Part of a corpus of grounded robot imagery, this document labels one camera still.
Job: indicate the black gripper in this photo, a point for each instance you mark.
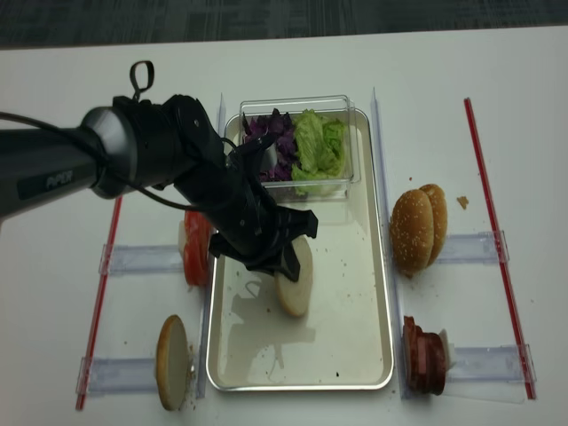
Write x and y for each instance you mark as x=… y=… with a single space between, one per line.
x=251 y=227

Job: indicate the bun half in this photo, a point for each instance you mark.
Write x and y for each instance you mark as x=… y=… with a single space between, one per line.
x=172 y=363
x=294 y=297

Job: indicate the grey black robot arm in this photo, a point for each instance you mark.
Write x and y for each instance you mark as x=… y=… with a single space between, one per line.
x=136 y=145

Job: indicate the rear tomato slice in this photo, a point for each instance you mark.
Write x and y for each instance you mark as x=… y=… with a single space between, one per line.
x=197 y=229

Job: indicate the white pusher block tomato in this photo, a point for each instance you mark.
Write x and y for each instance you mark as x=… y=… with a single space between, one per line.
x=181 y=237

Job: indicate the green lettuce leaves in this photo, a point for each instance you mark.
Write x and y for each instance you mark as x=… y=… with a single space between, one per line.
x=320 y=148

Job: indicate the sliced meat patties stack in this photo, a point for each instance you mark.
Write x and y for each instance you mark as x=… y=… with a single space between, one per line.
x=425 y=359

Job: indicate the white pusher block meat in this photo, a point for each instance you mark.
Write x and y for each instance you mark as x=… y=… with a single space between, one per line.
x=449 y=350

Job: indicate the bread crumb piece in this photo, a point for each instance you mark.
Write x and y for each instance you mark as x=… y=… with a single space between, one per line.
x=463 y=201

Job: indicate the metal baking tray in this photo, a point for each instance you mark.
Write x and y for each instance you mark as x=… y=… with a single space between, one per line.
x=328 y=331

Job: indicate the purple cabbage pieces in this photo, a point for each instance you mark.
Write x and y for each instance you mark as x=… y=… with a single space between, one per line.
x=281 y=155

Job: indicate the clear plastic salad container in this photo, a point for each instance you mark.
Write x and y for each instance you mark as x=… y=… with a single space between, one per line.
x=333 y=106

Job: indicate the right long clear divider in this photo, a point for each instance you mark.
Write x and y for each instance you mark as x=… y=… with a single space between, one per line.
x=390 y=267

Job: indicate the front sesame bun top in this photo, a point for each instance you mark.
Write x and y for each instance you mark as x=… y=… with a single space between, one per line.
x=412 y=232

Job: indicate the sesame bun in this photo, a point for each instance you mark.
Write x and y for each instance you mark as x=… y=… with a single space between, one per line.
x=439 y=212
x=412 y=232

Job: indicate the rear sesame bun top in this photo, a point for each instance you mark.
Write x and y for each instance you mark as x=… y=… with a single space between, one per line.
x=439 y=212

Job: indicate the left upper clear rail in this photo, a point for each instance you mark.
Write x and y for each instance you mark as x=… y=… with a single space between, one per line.
x=126 y=259

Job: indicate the clear rail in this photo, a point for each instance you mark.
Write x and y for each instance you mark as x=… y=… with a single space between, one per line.
x=126 y=259
x=476 y=248
x=101 y=376
x=497 y=374

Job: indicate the left red rail strip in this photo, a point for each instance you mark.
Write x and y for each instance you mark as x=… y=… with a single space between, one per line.
x=100 y=306

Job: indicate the red rail strip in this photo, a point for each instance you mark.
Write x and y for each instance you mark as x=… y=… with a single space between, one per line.
x=523 y=350
x=100 y=306

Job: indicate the right upper clear rail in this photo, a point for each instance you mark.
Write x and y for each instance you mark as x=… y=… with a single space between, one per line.
x=476 y=248

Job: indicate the left lower clear rail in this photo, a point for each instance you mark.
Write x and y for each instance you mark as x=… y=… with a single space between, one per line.
x=101 y=376

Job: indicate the right lower clear rail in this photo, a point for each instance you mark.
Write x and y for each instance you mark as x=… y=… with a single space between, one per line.
x=497 y=374

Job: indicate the right red rail strip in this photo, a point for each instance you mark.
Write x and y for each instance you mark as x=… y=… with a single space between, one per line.
x=523 y=350

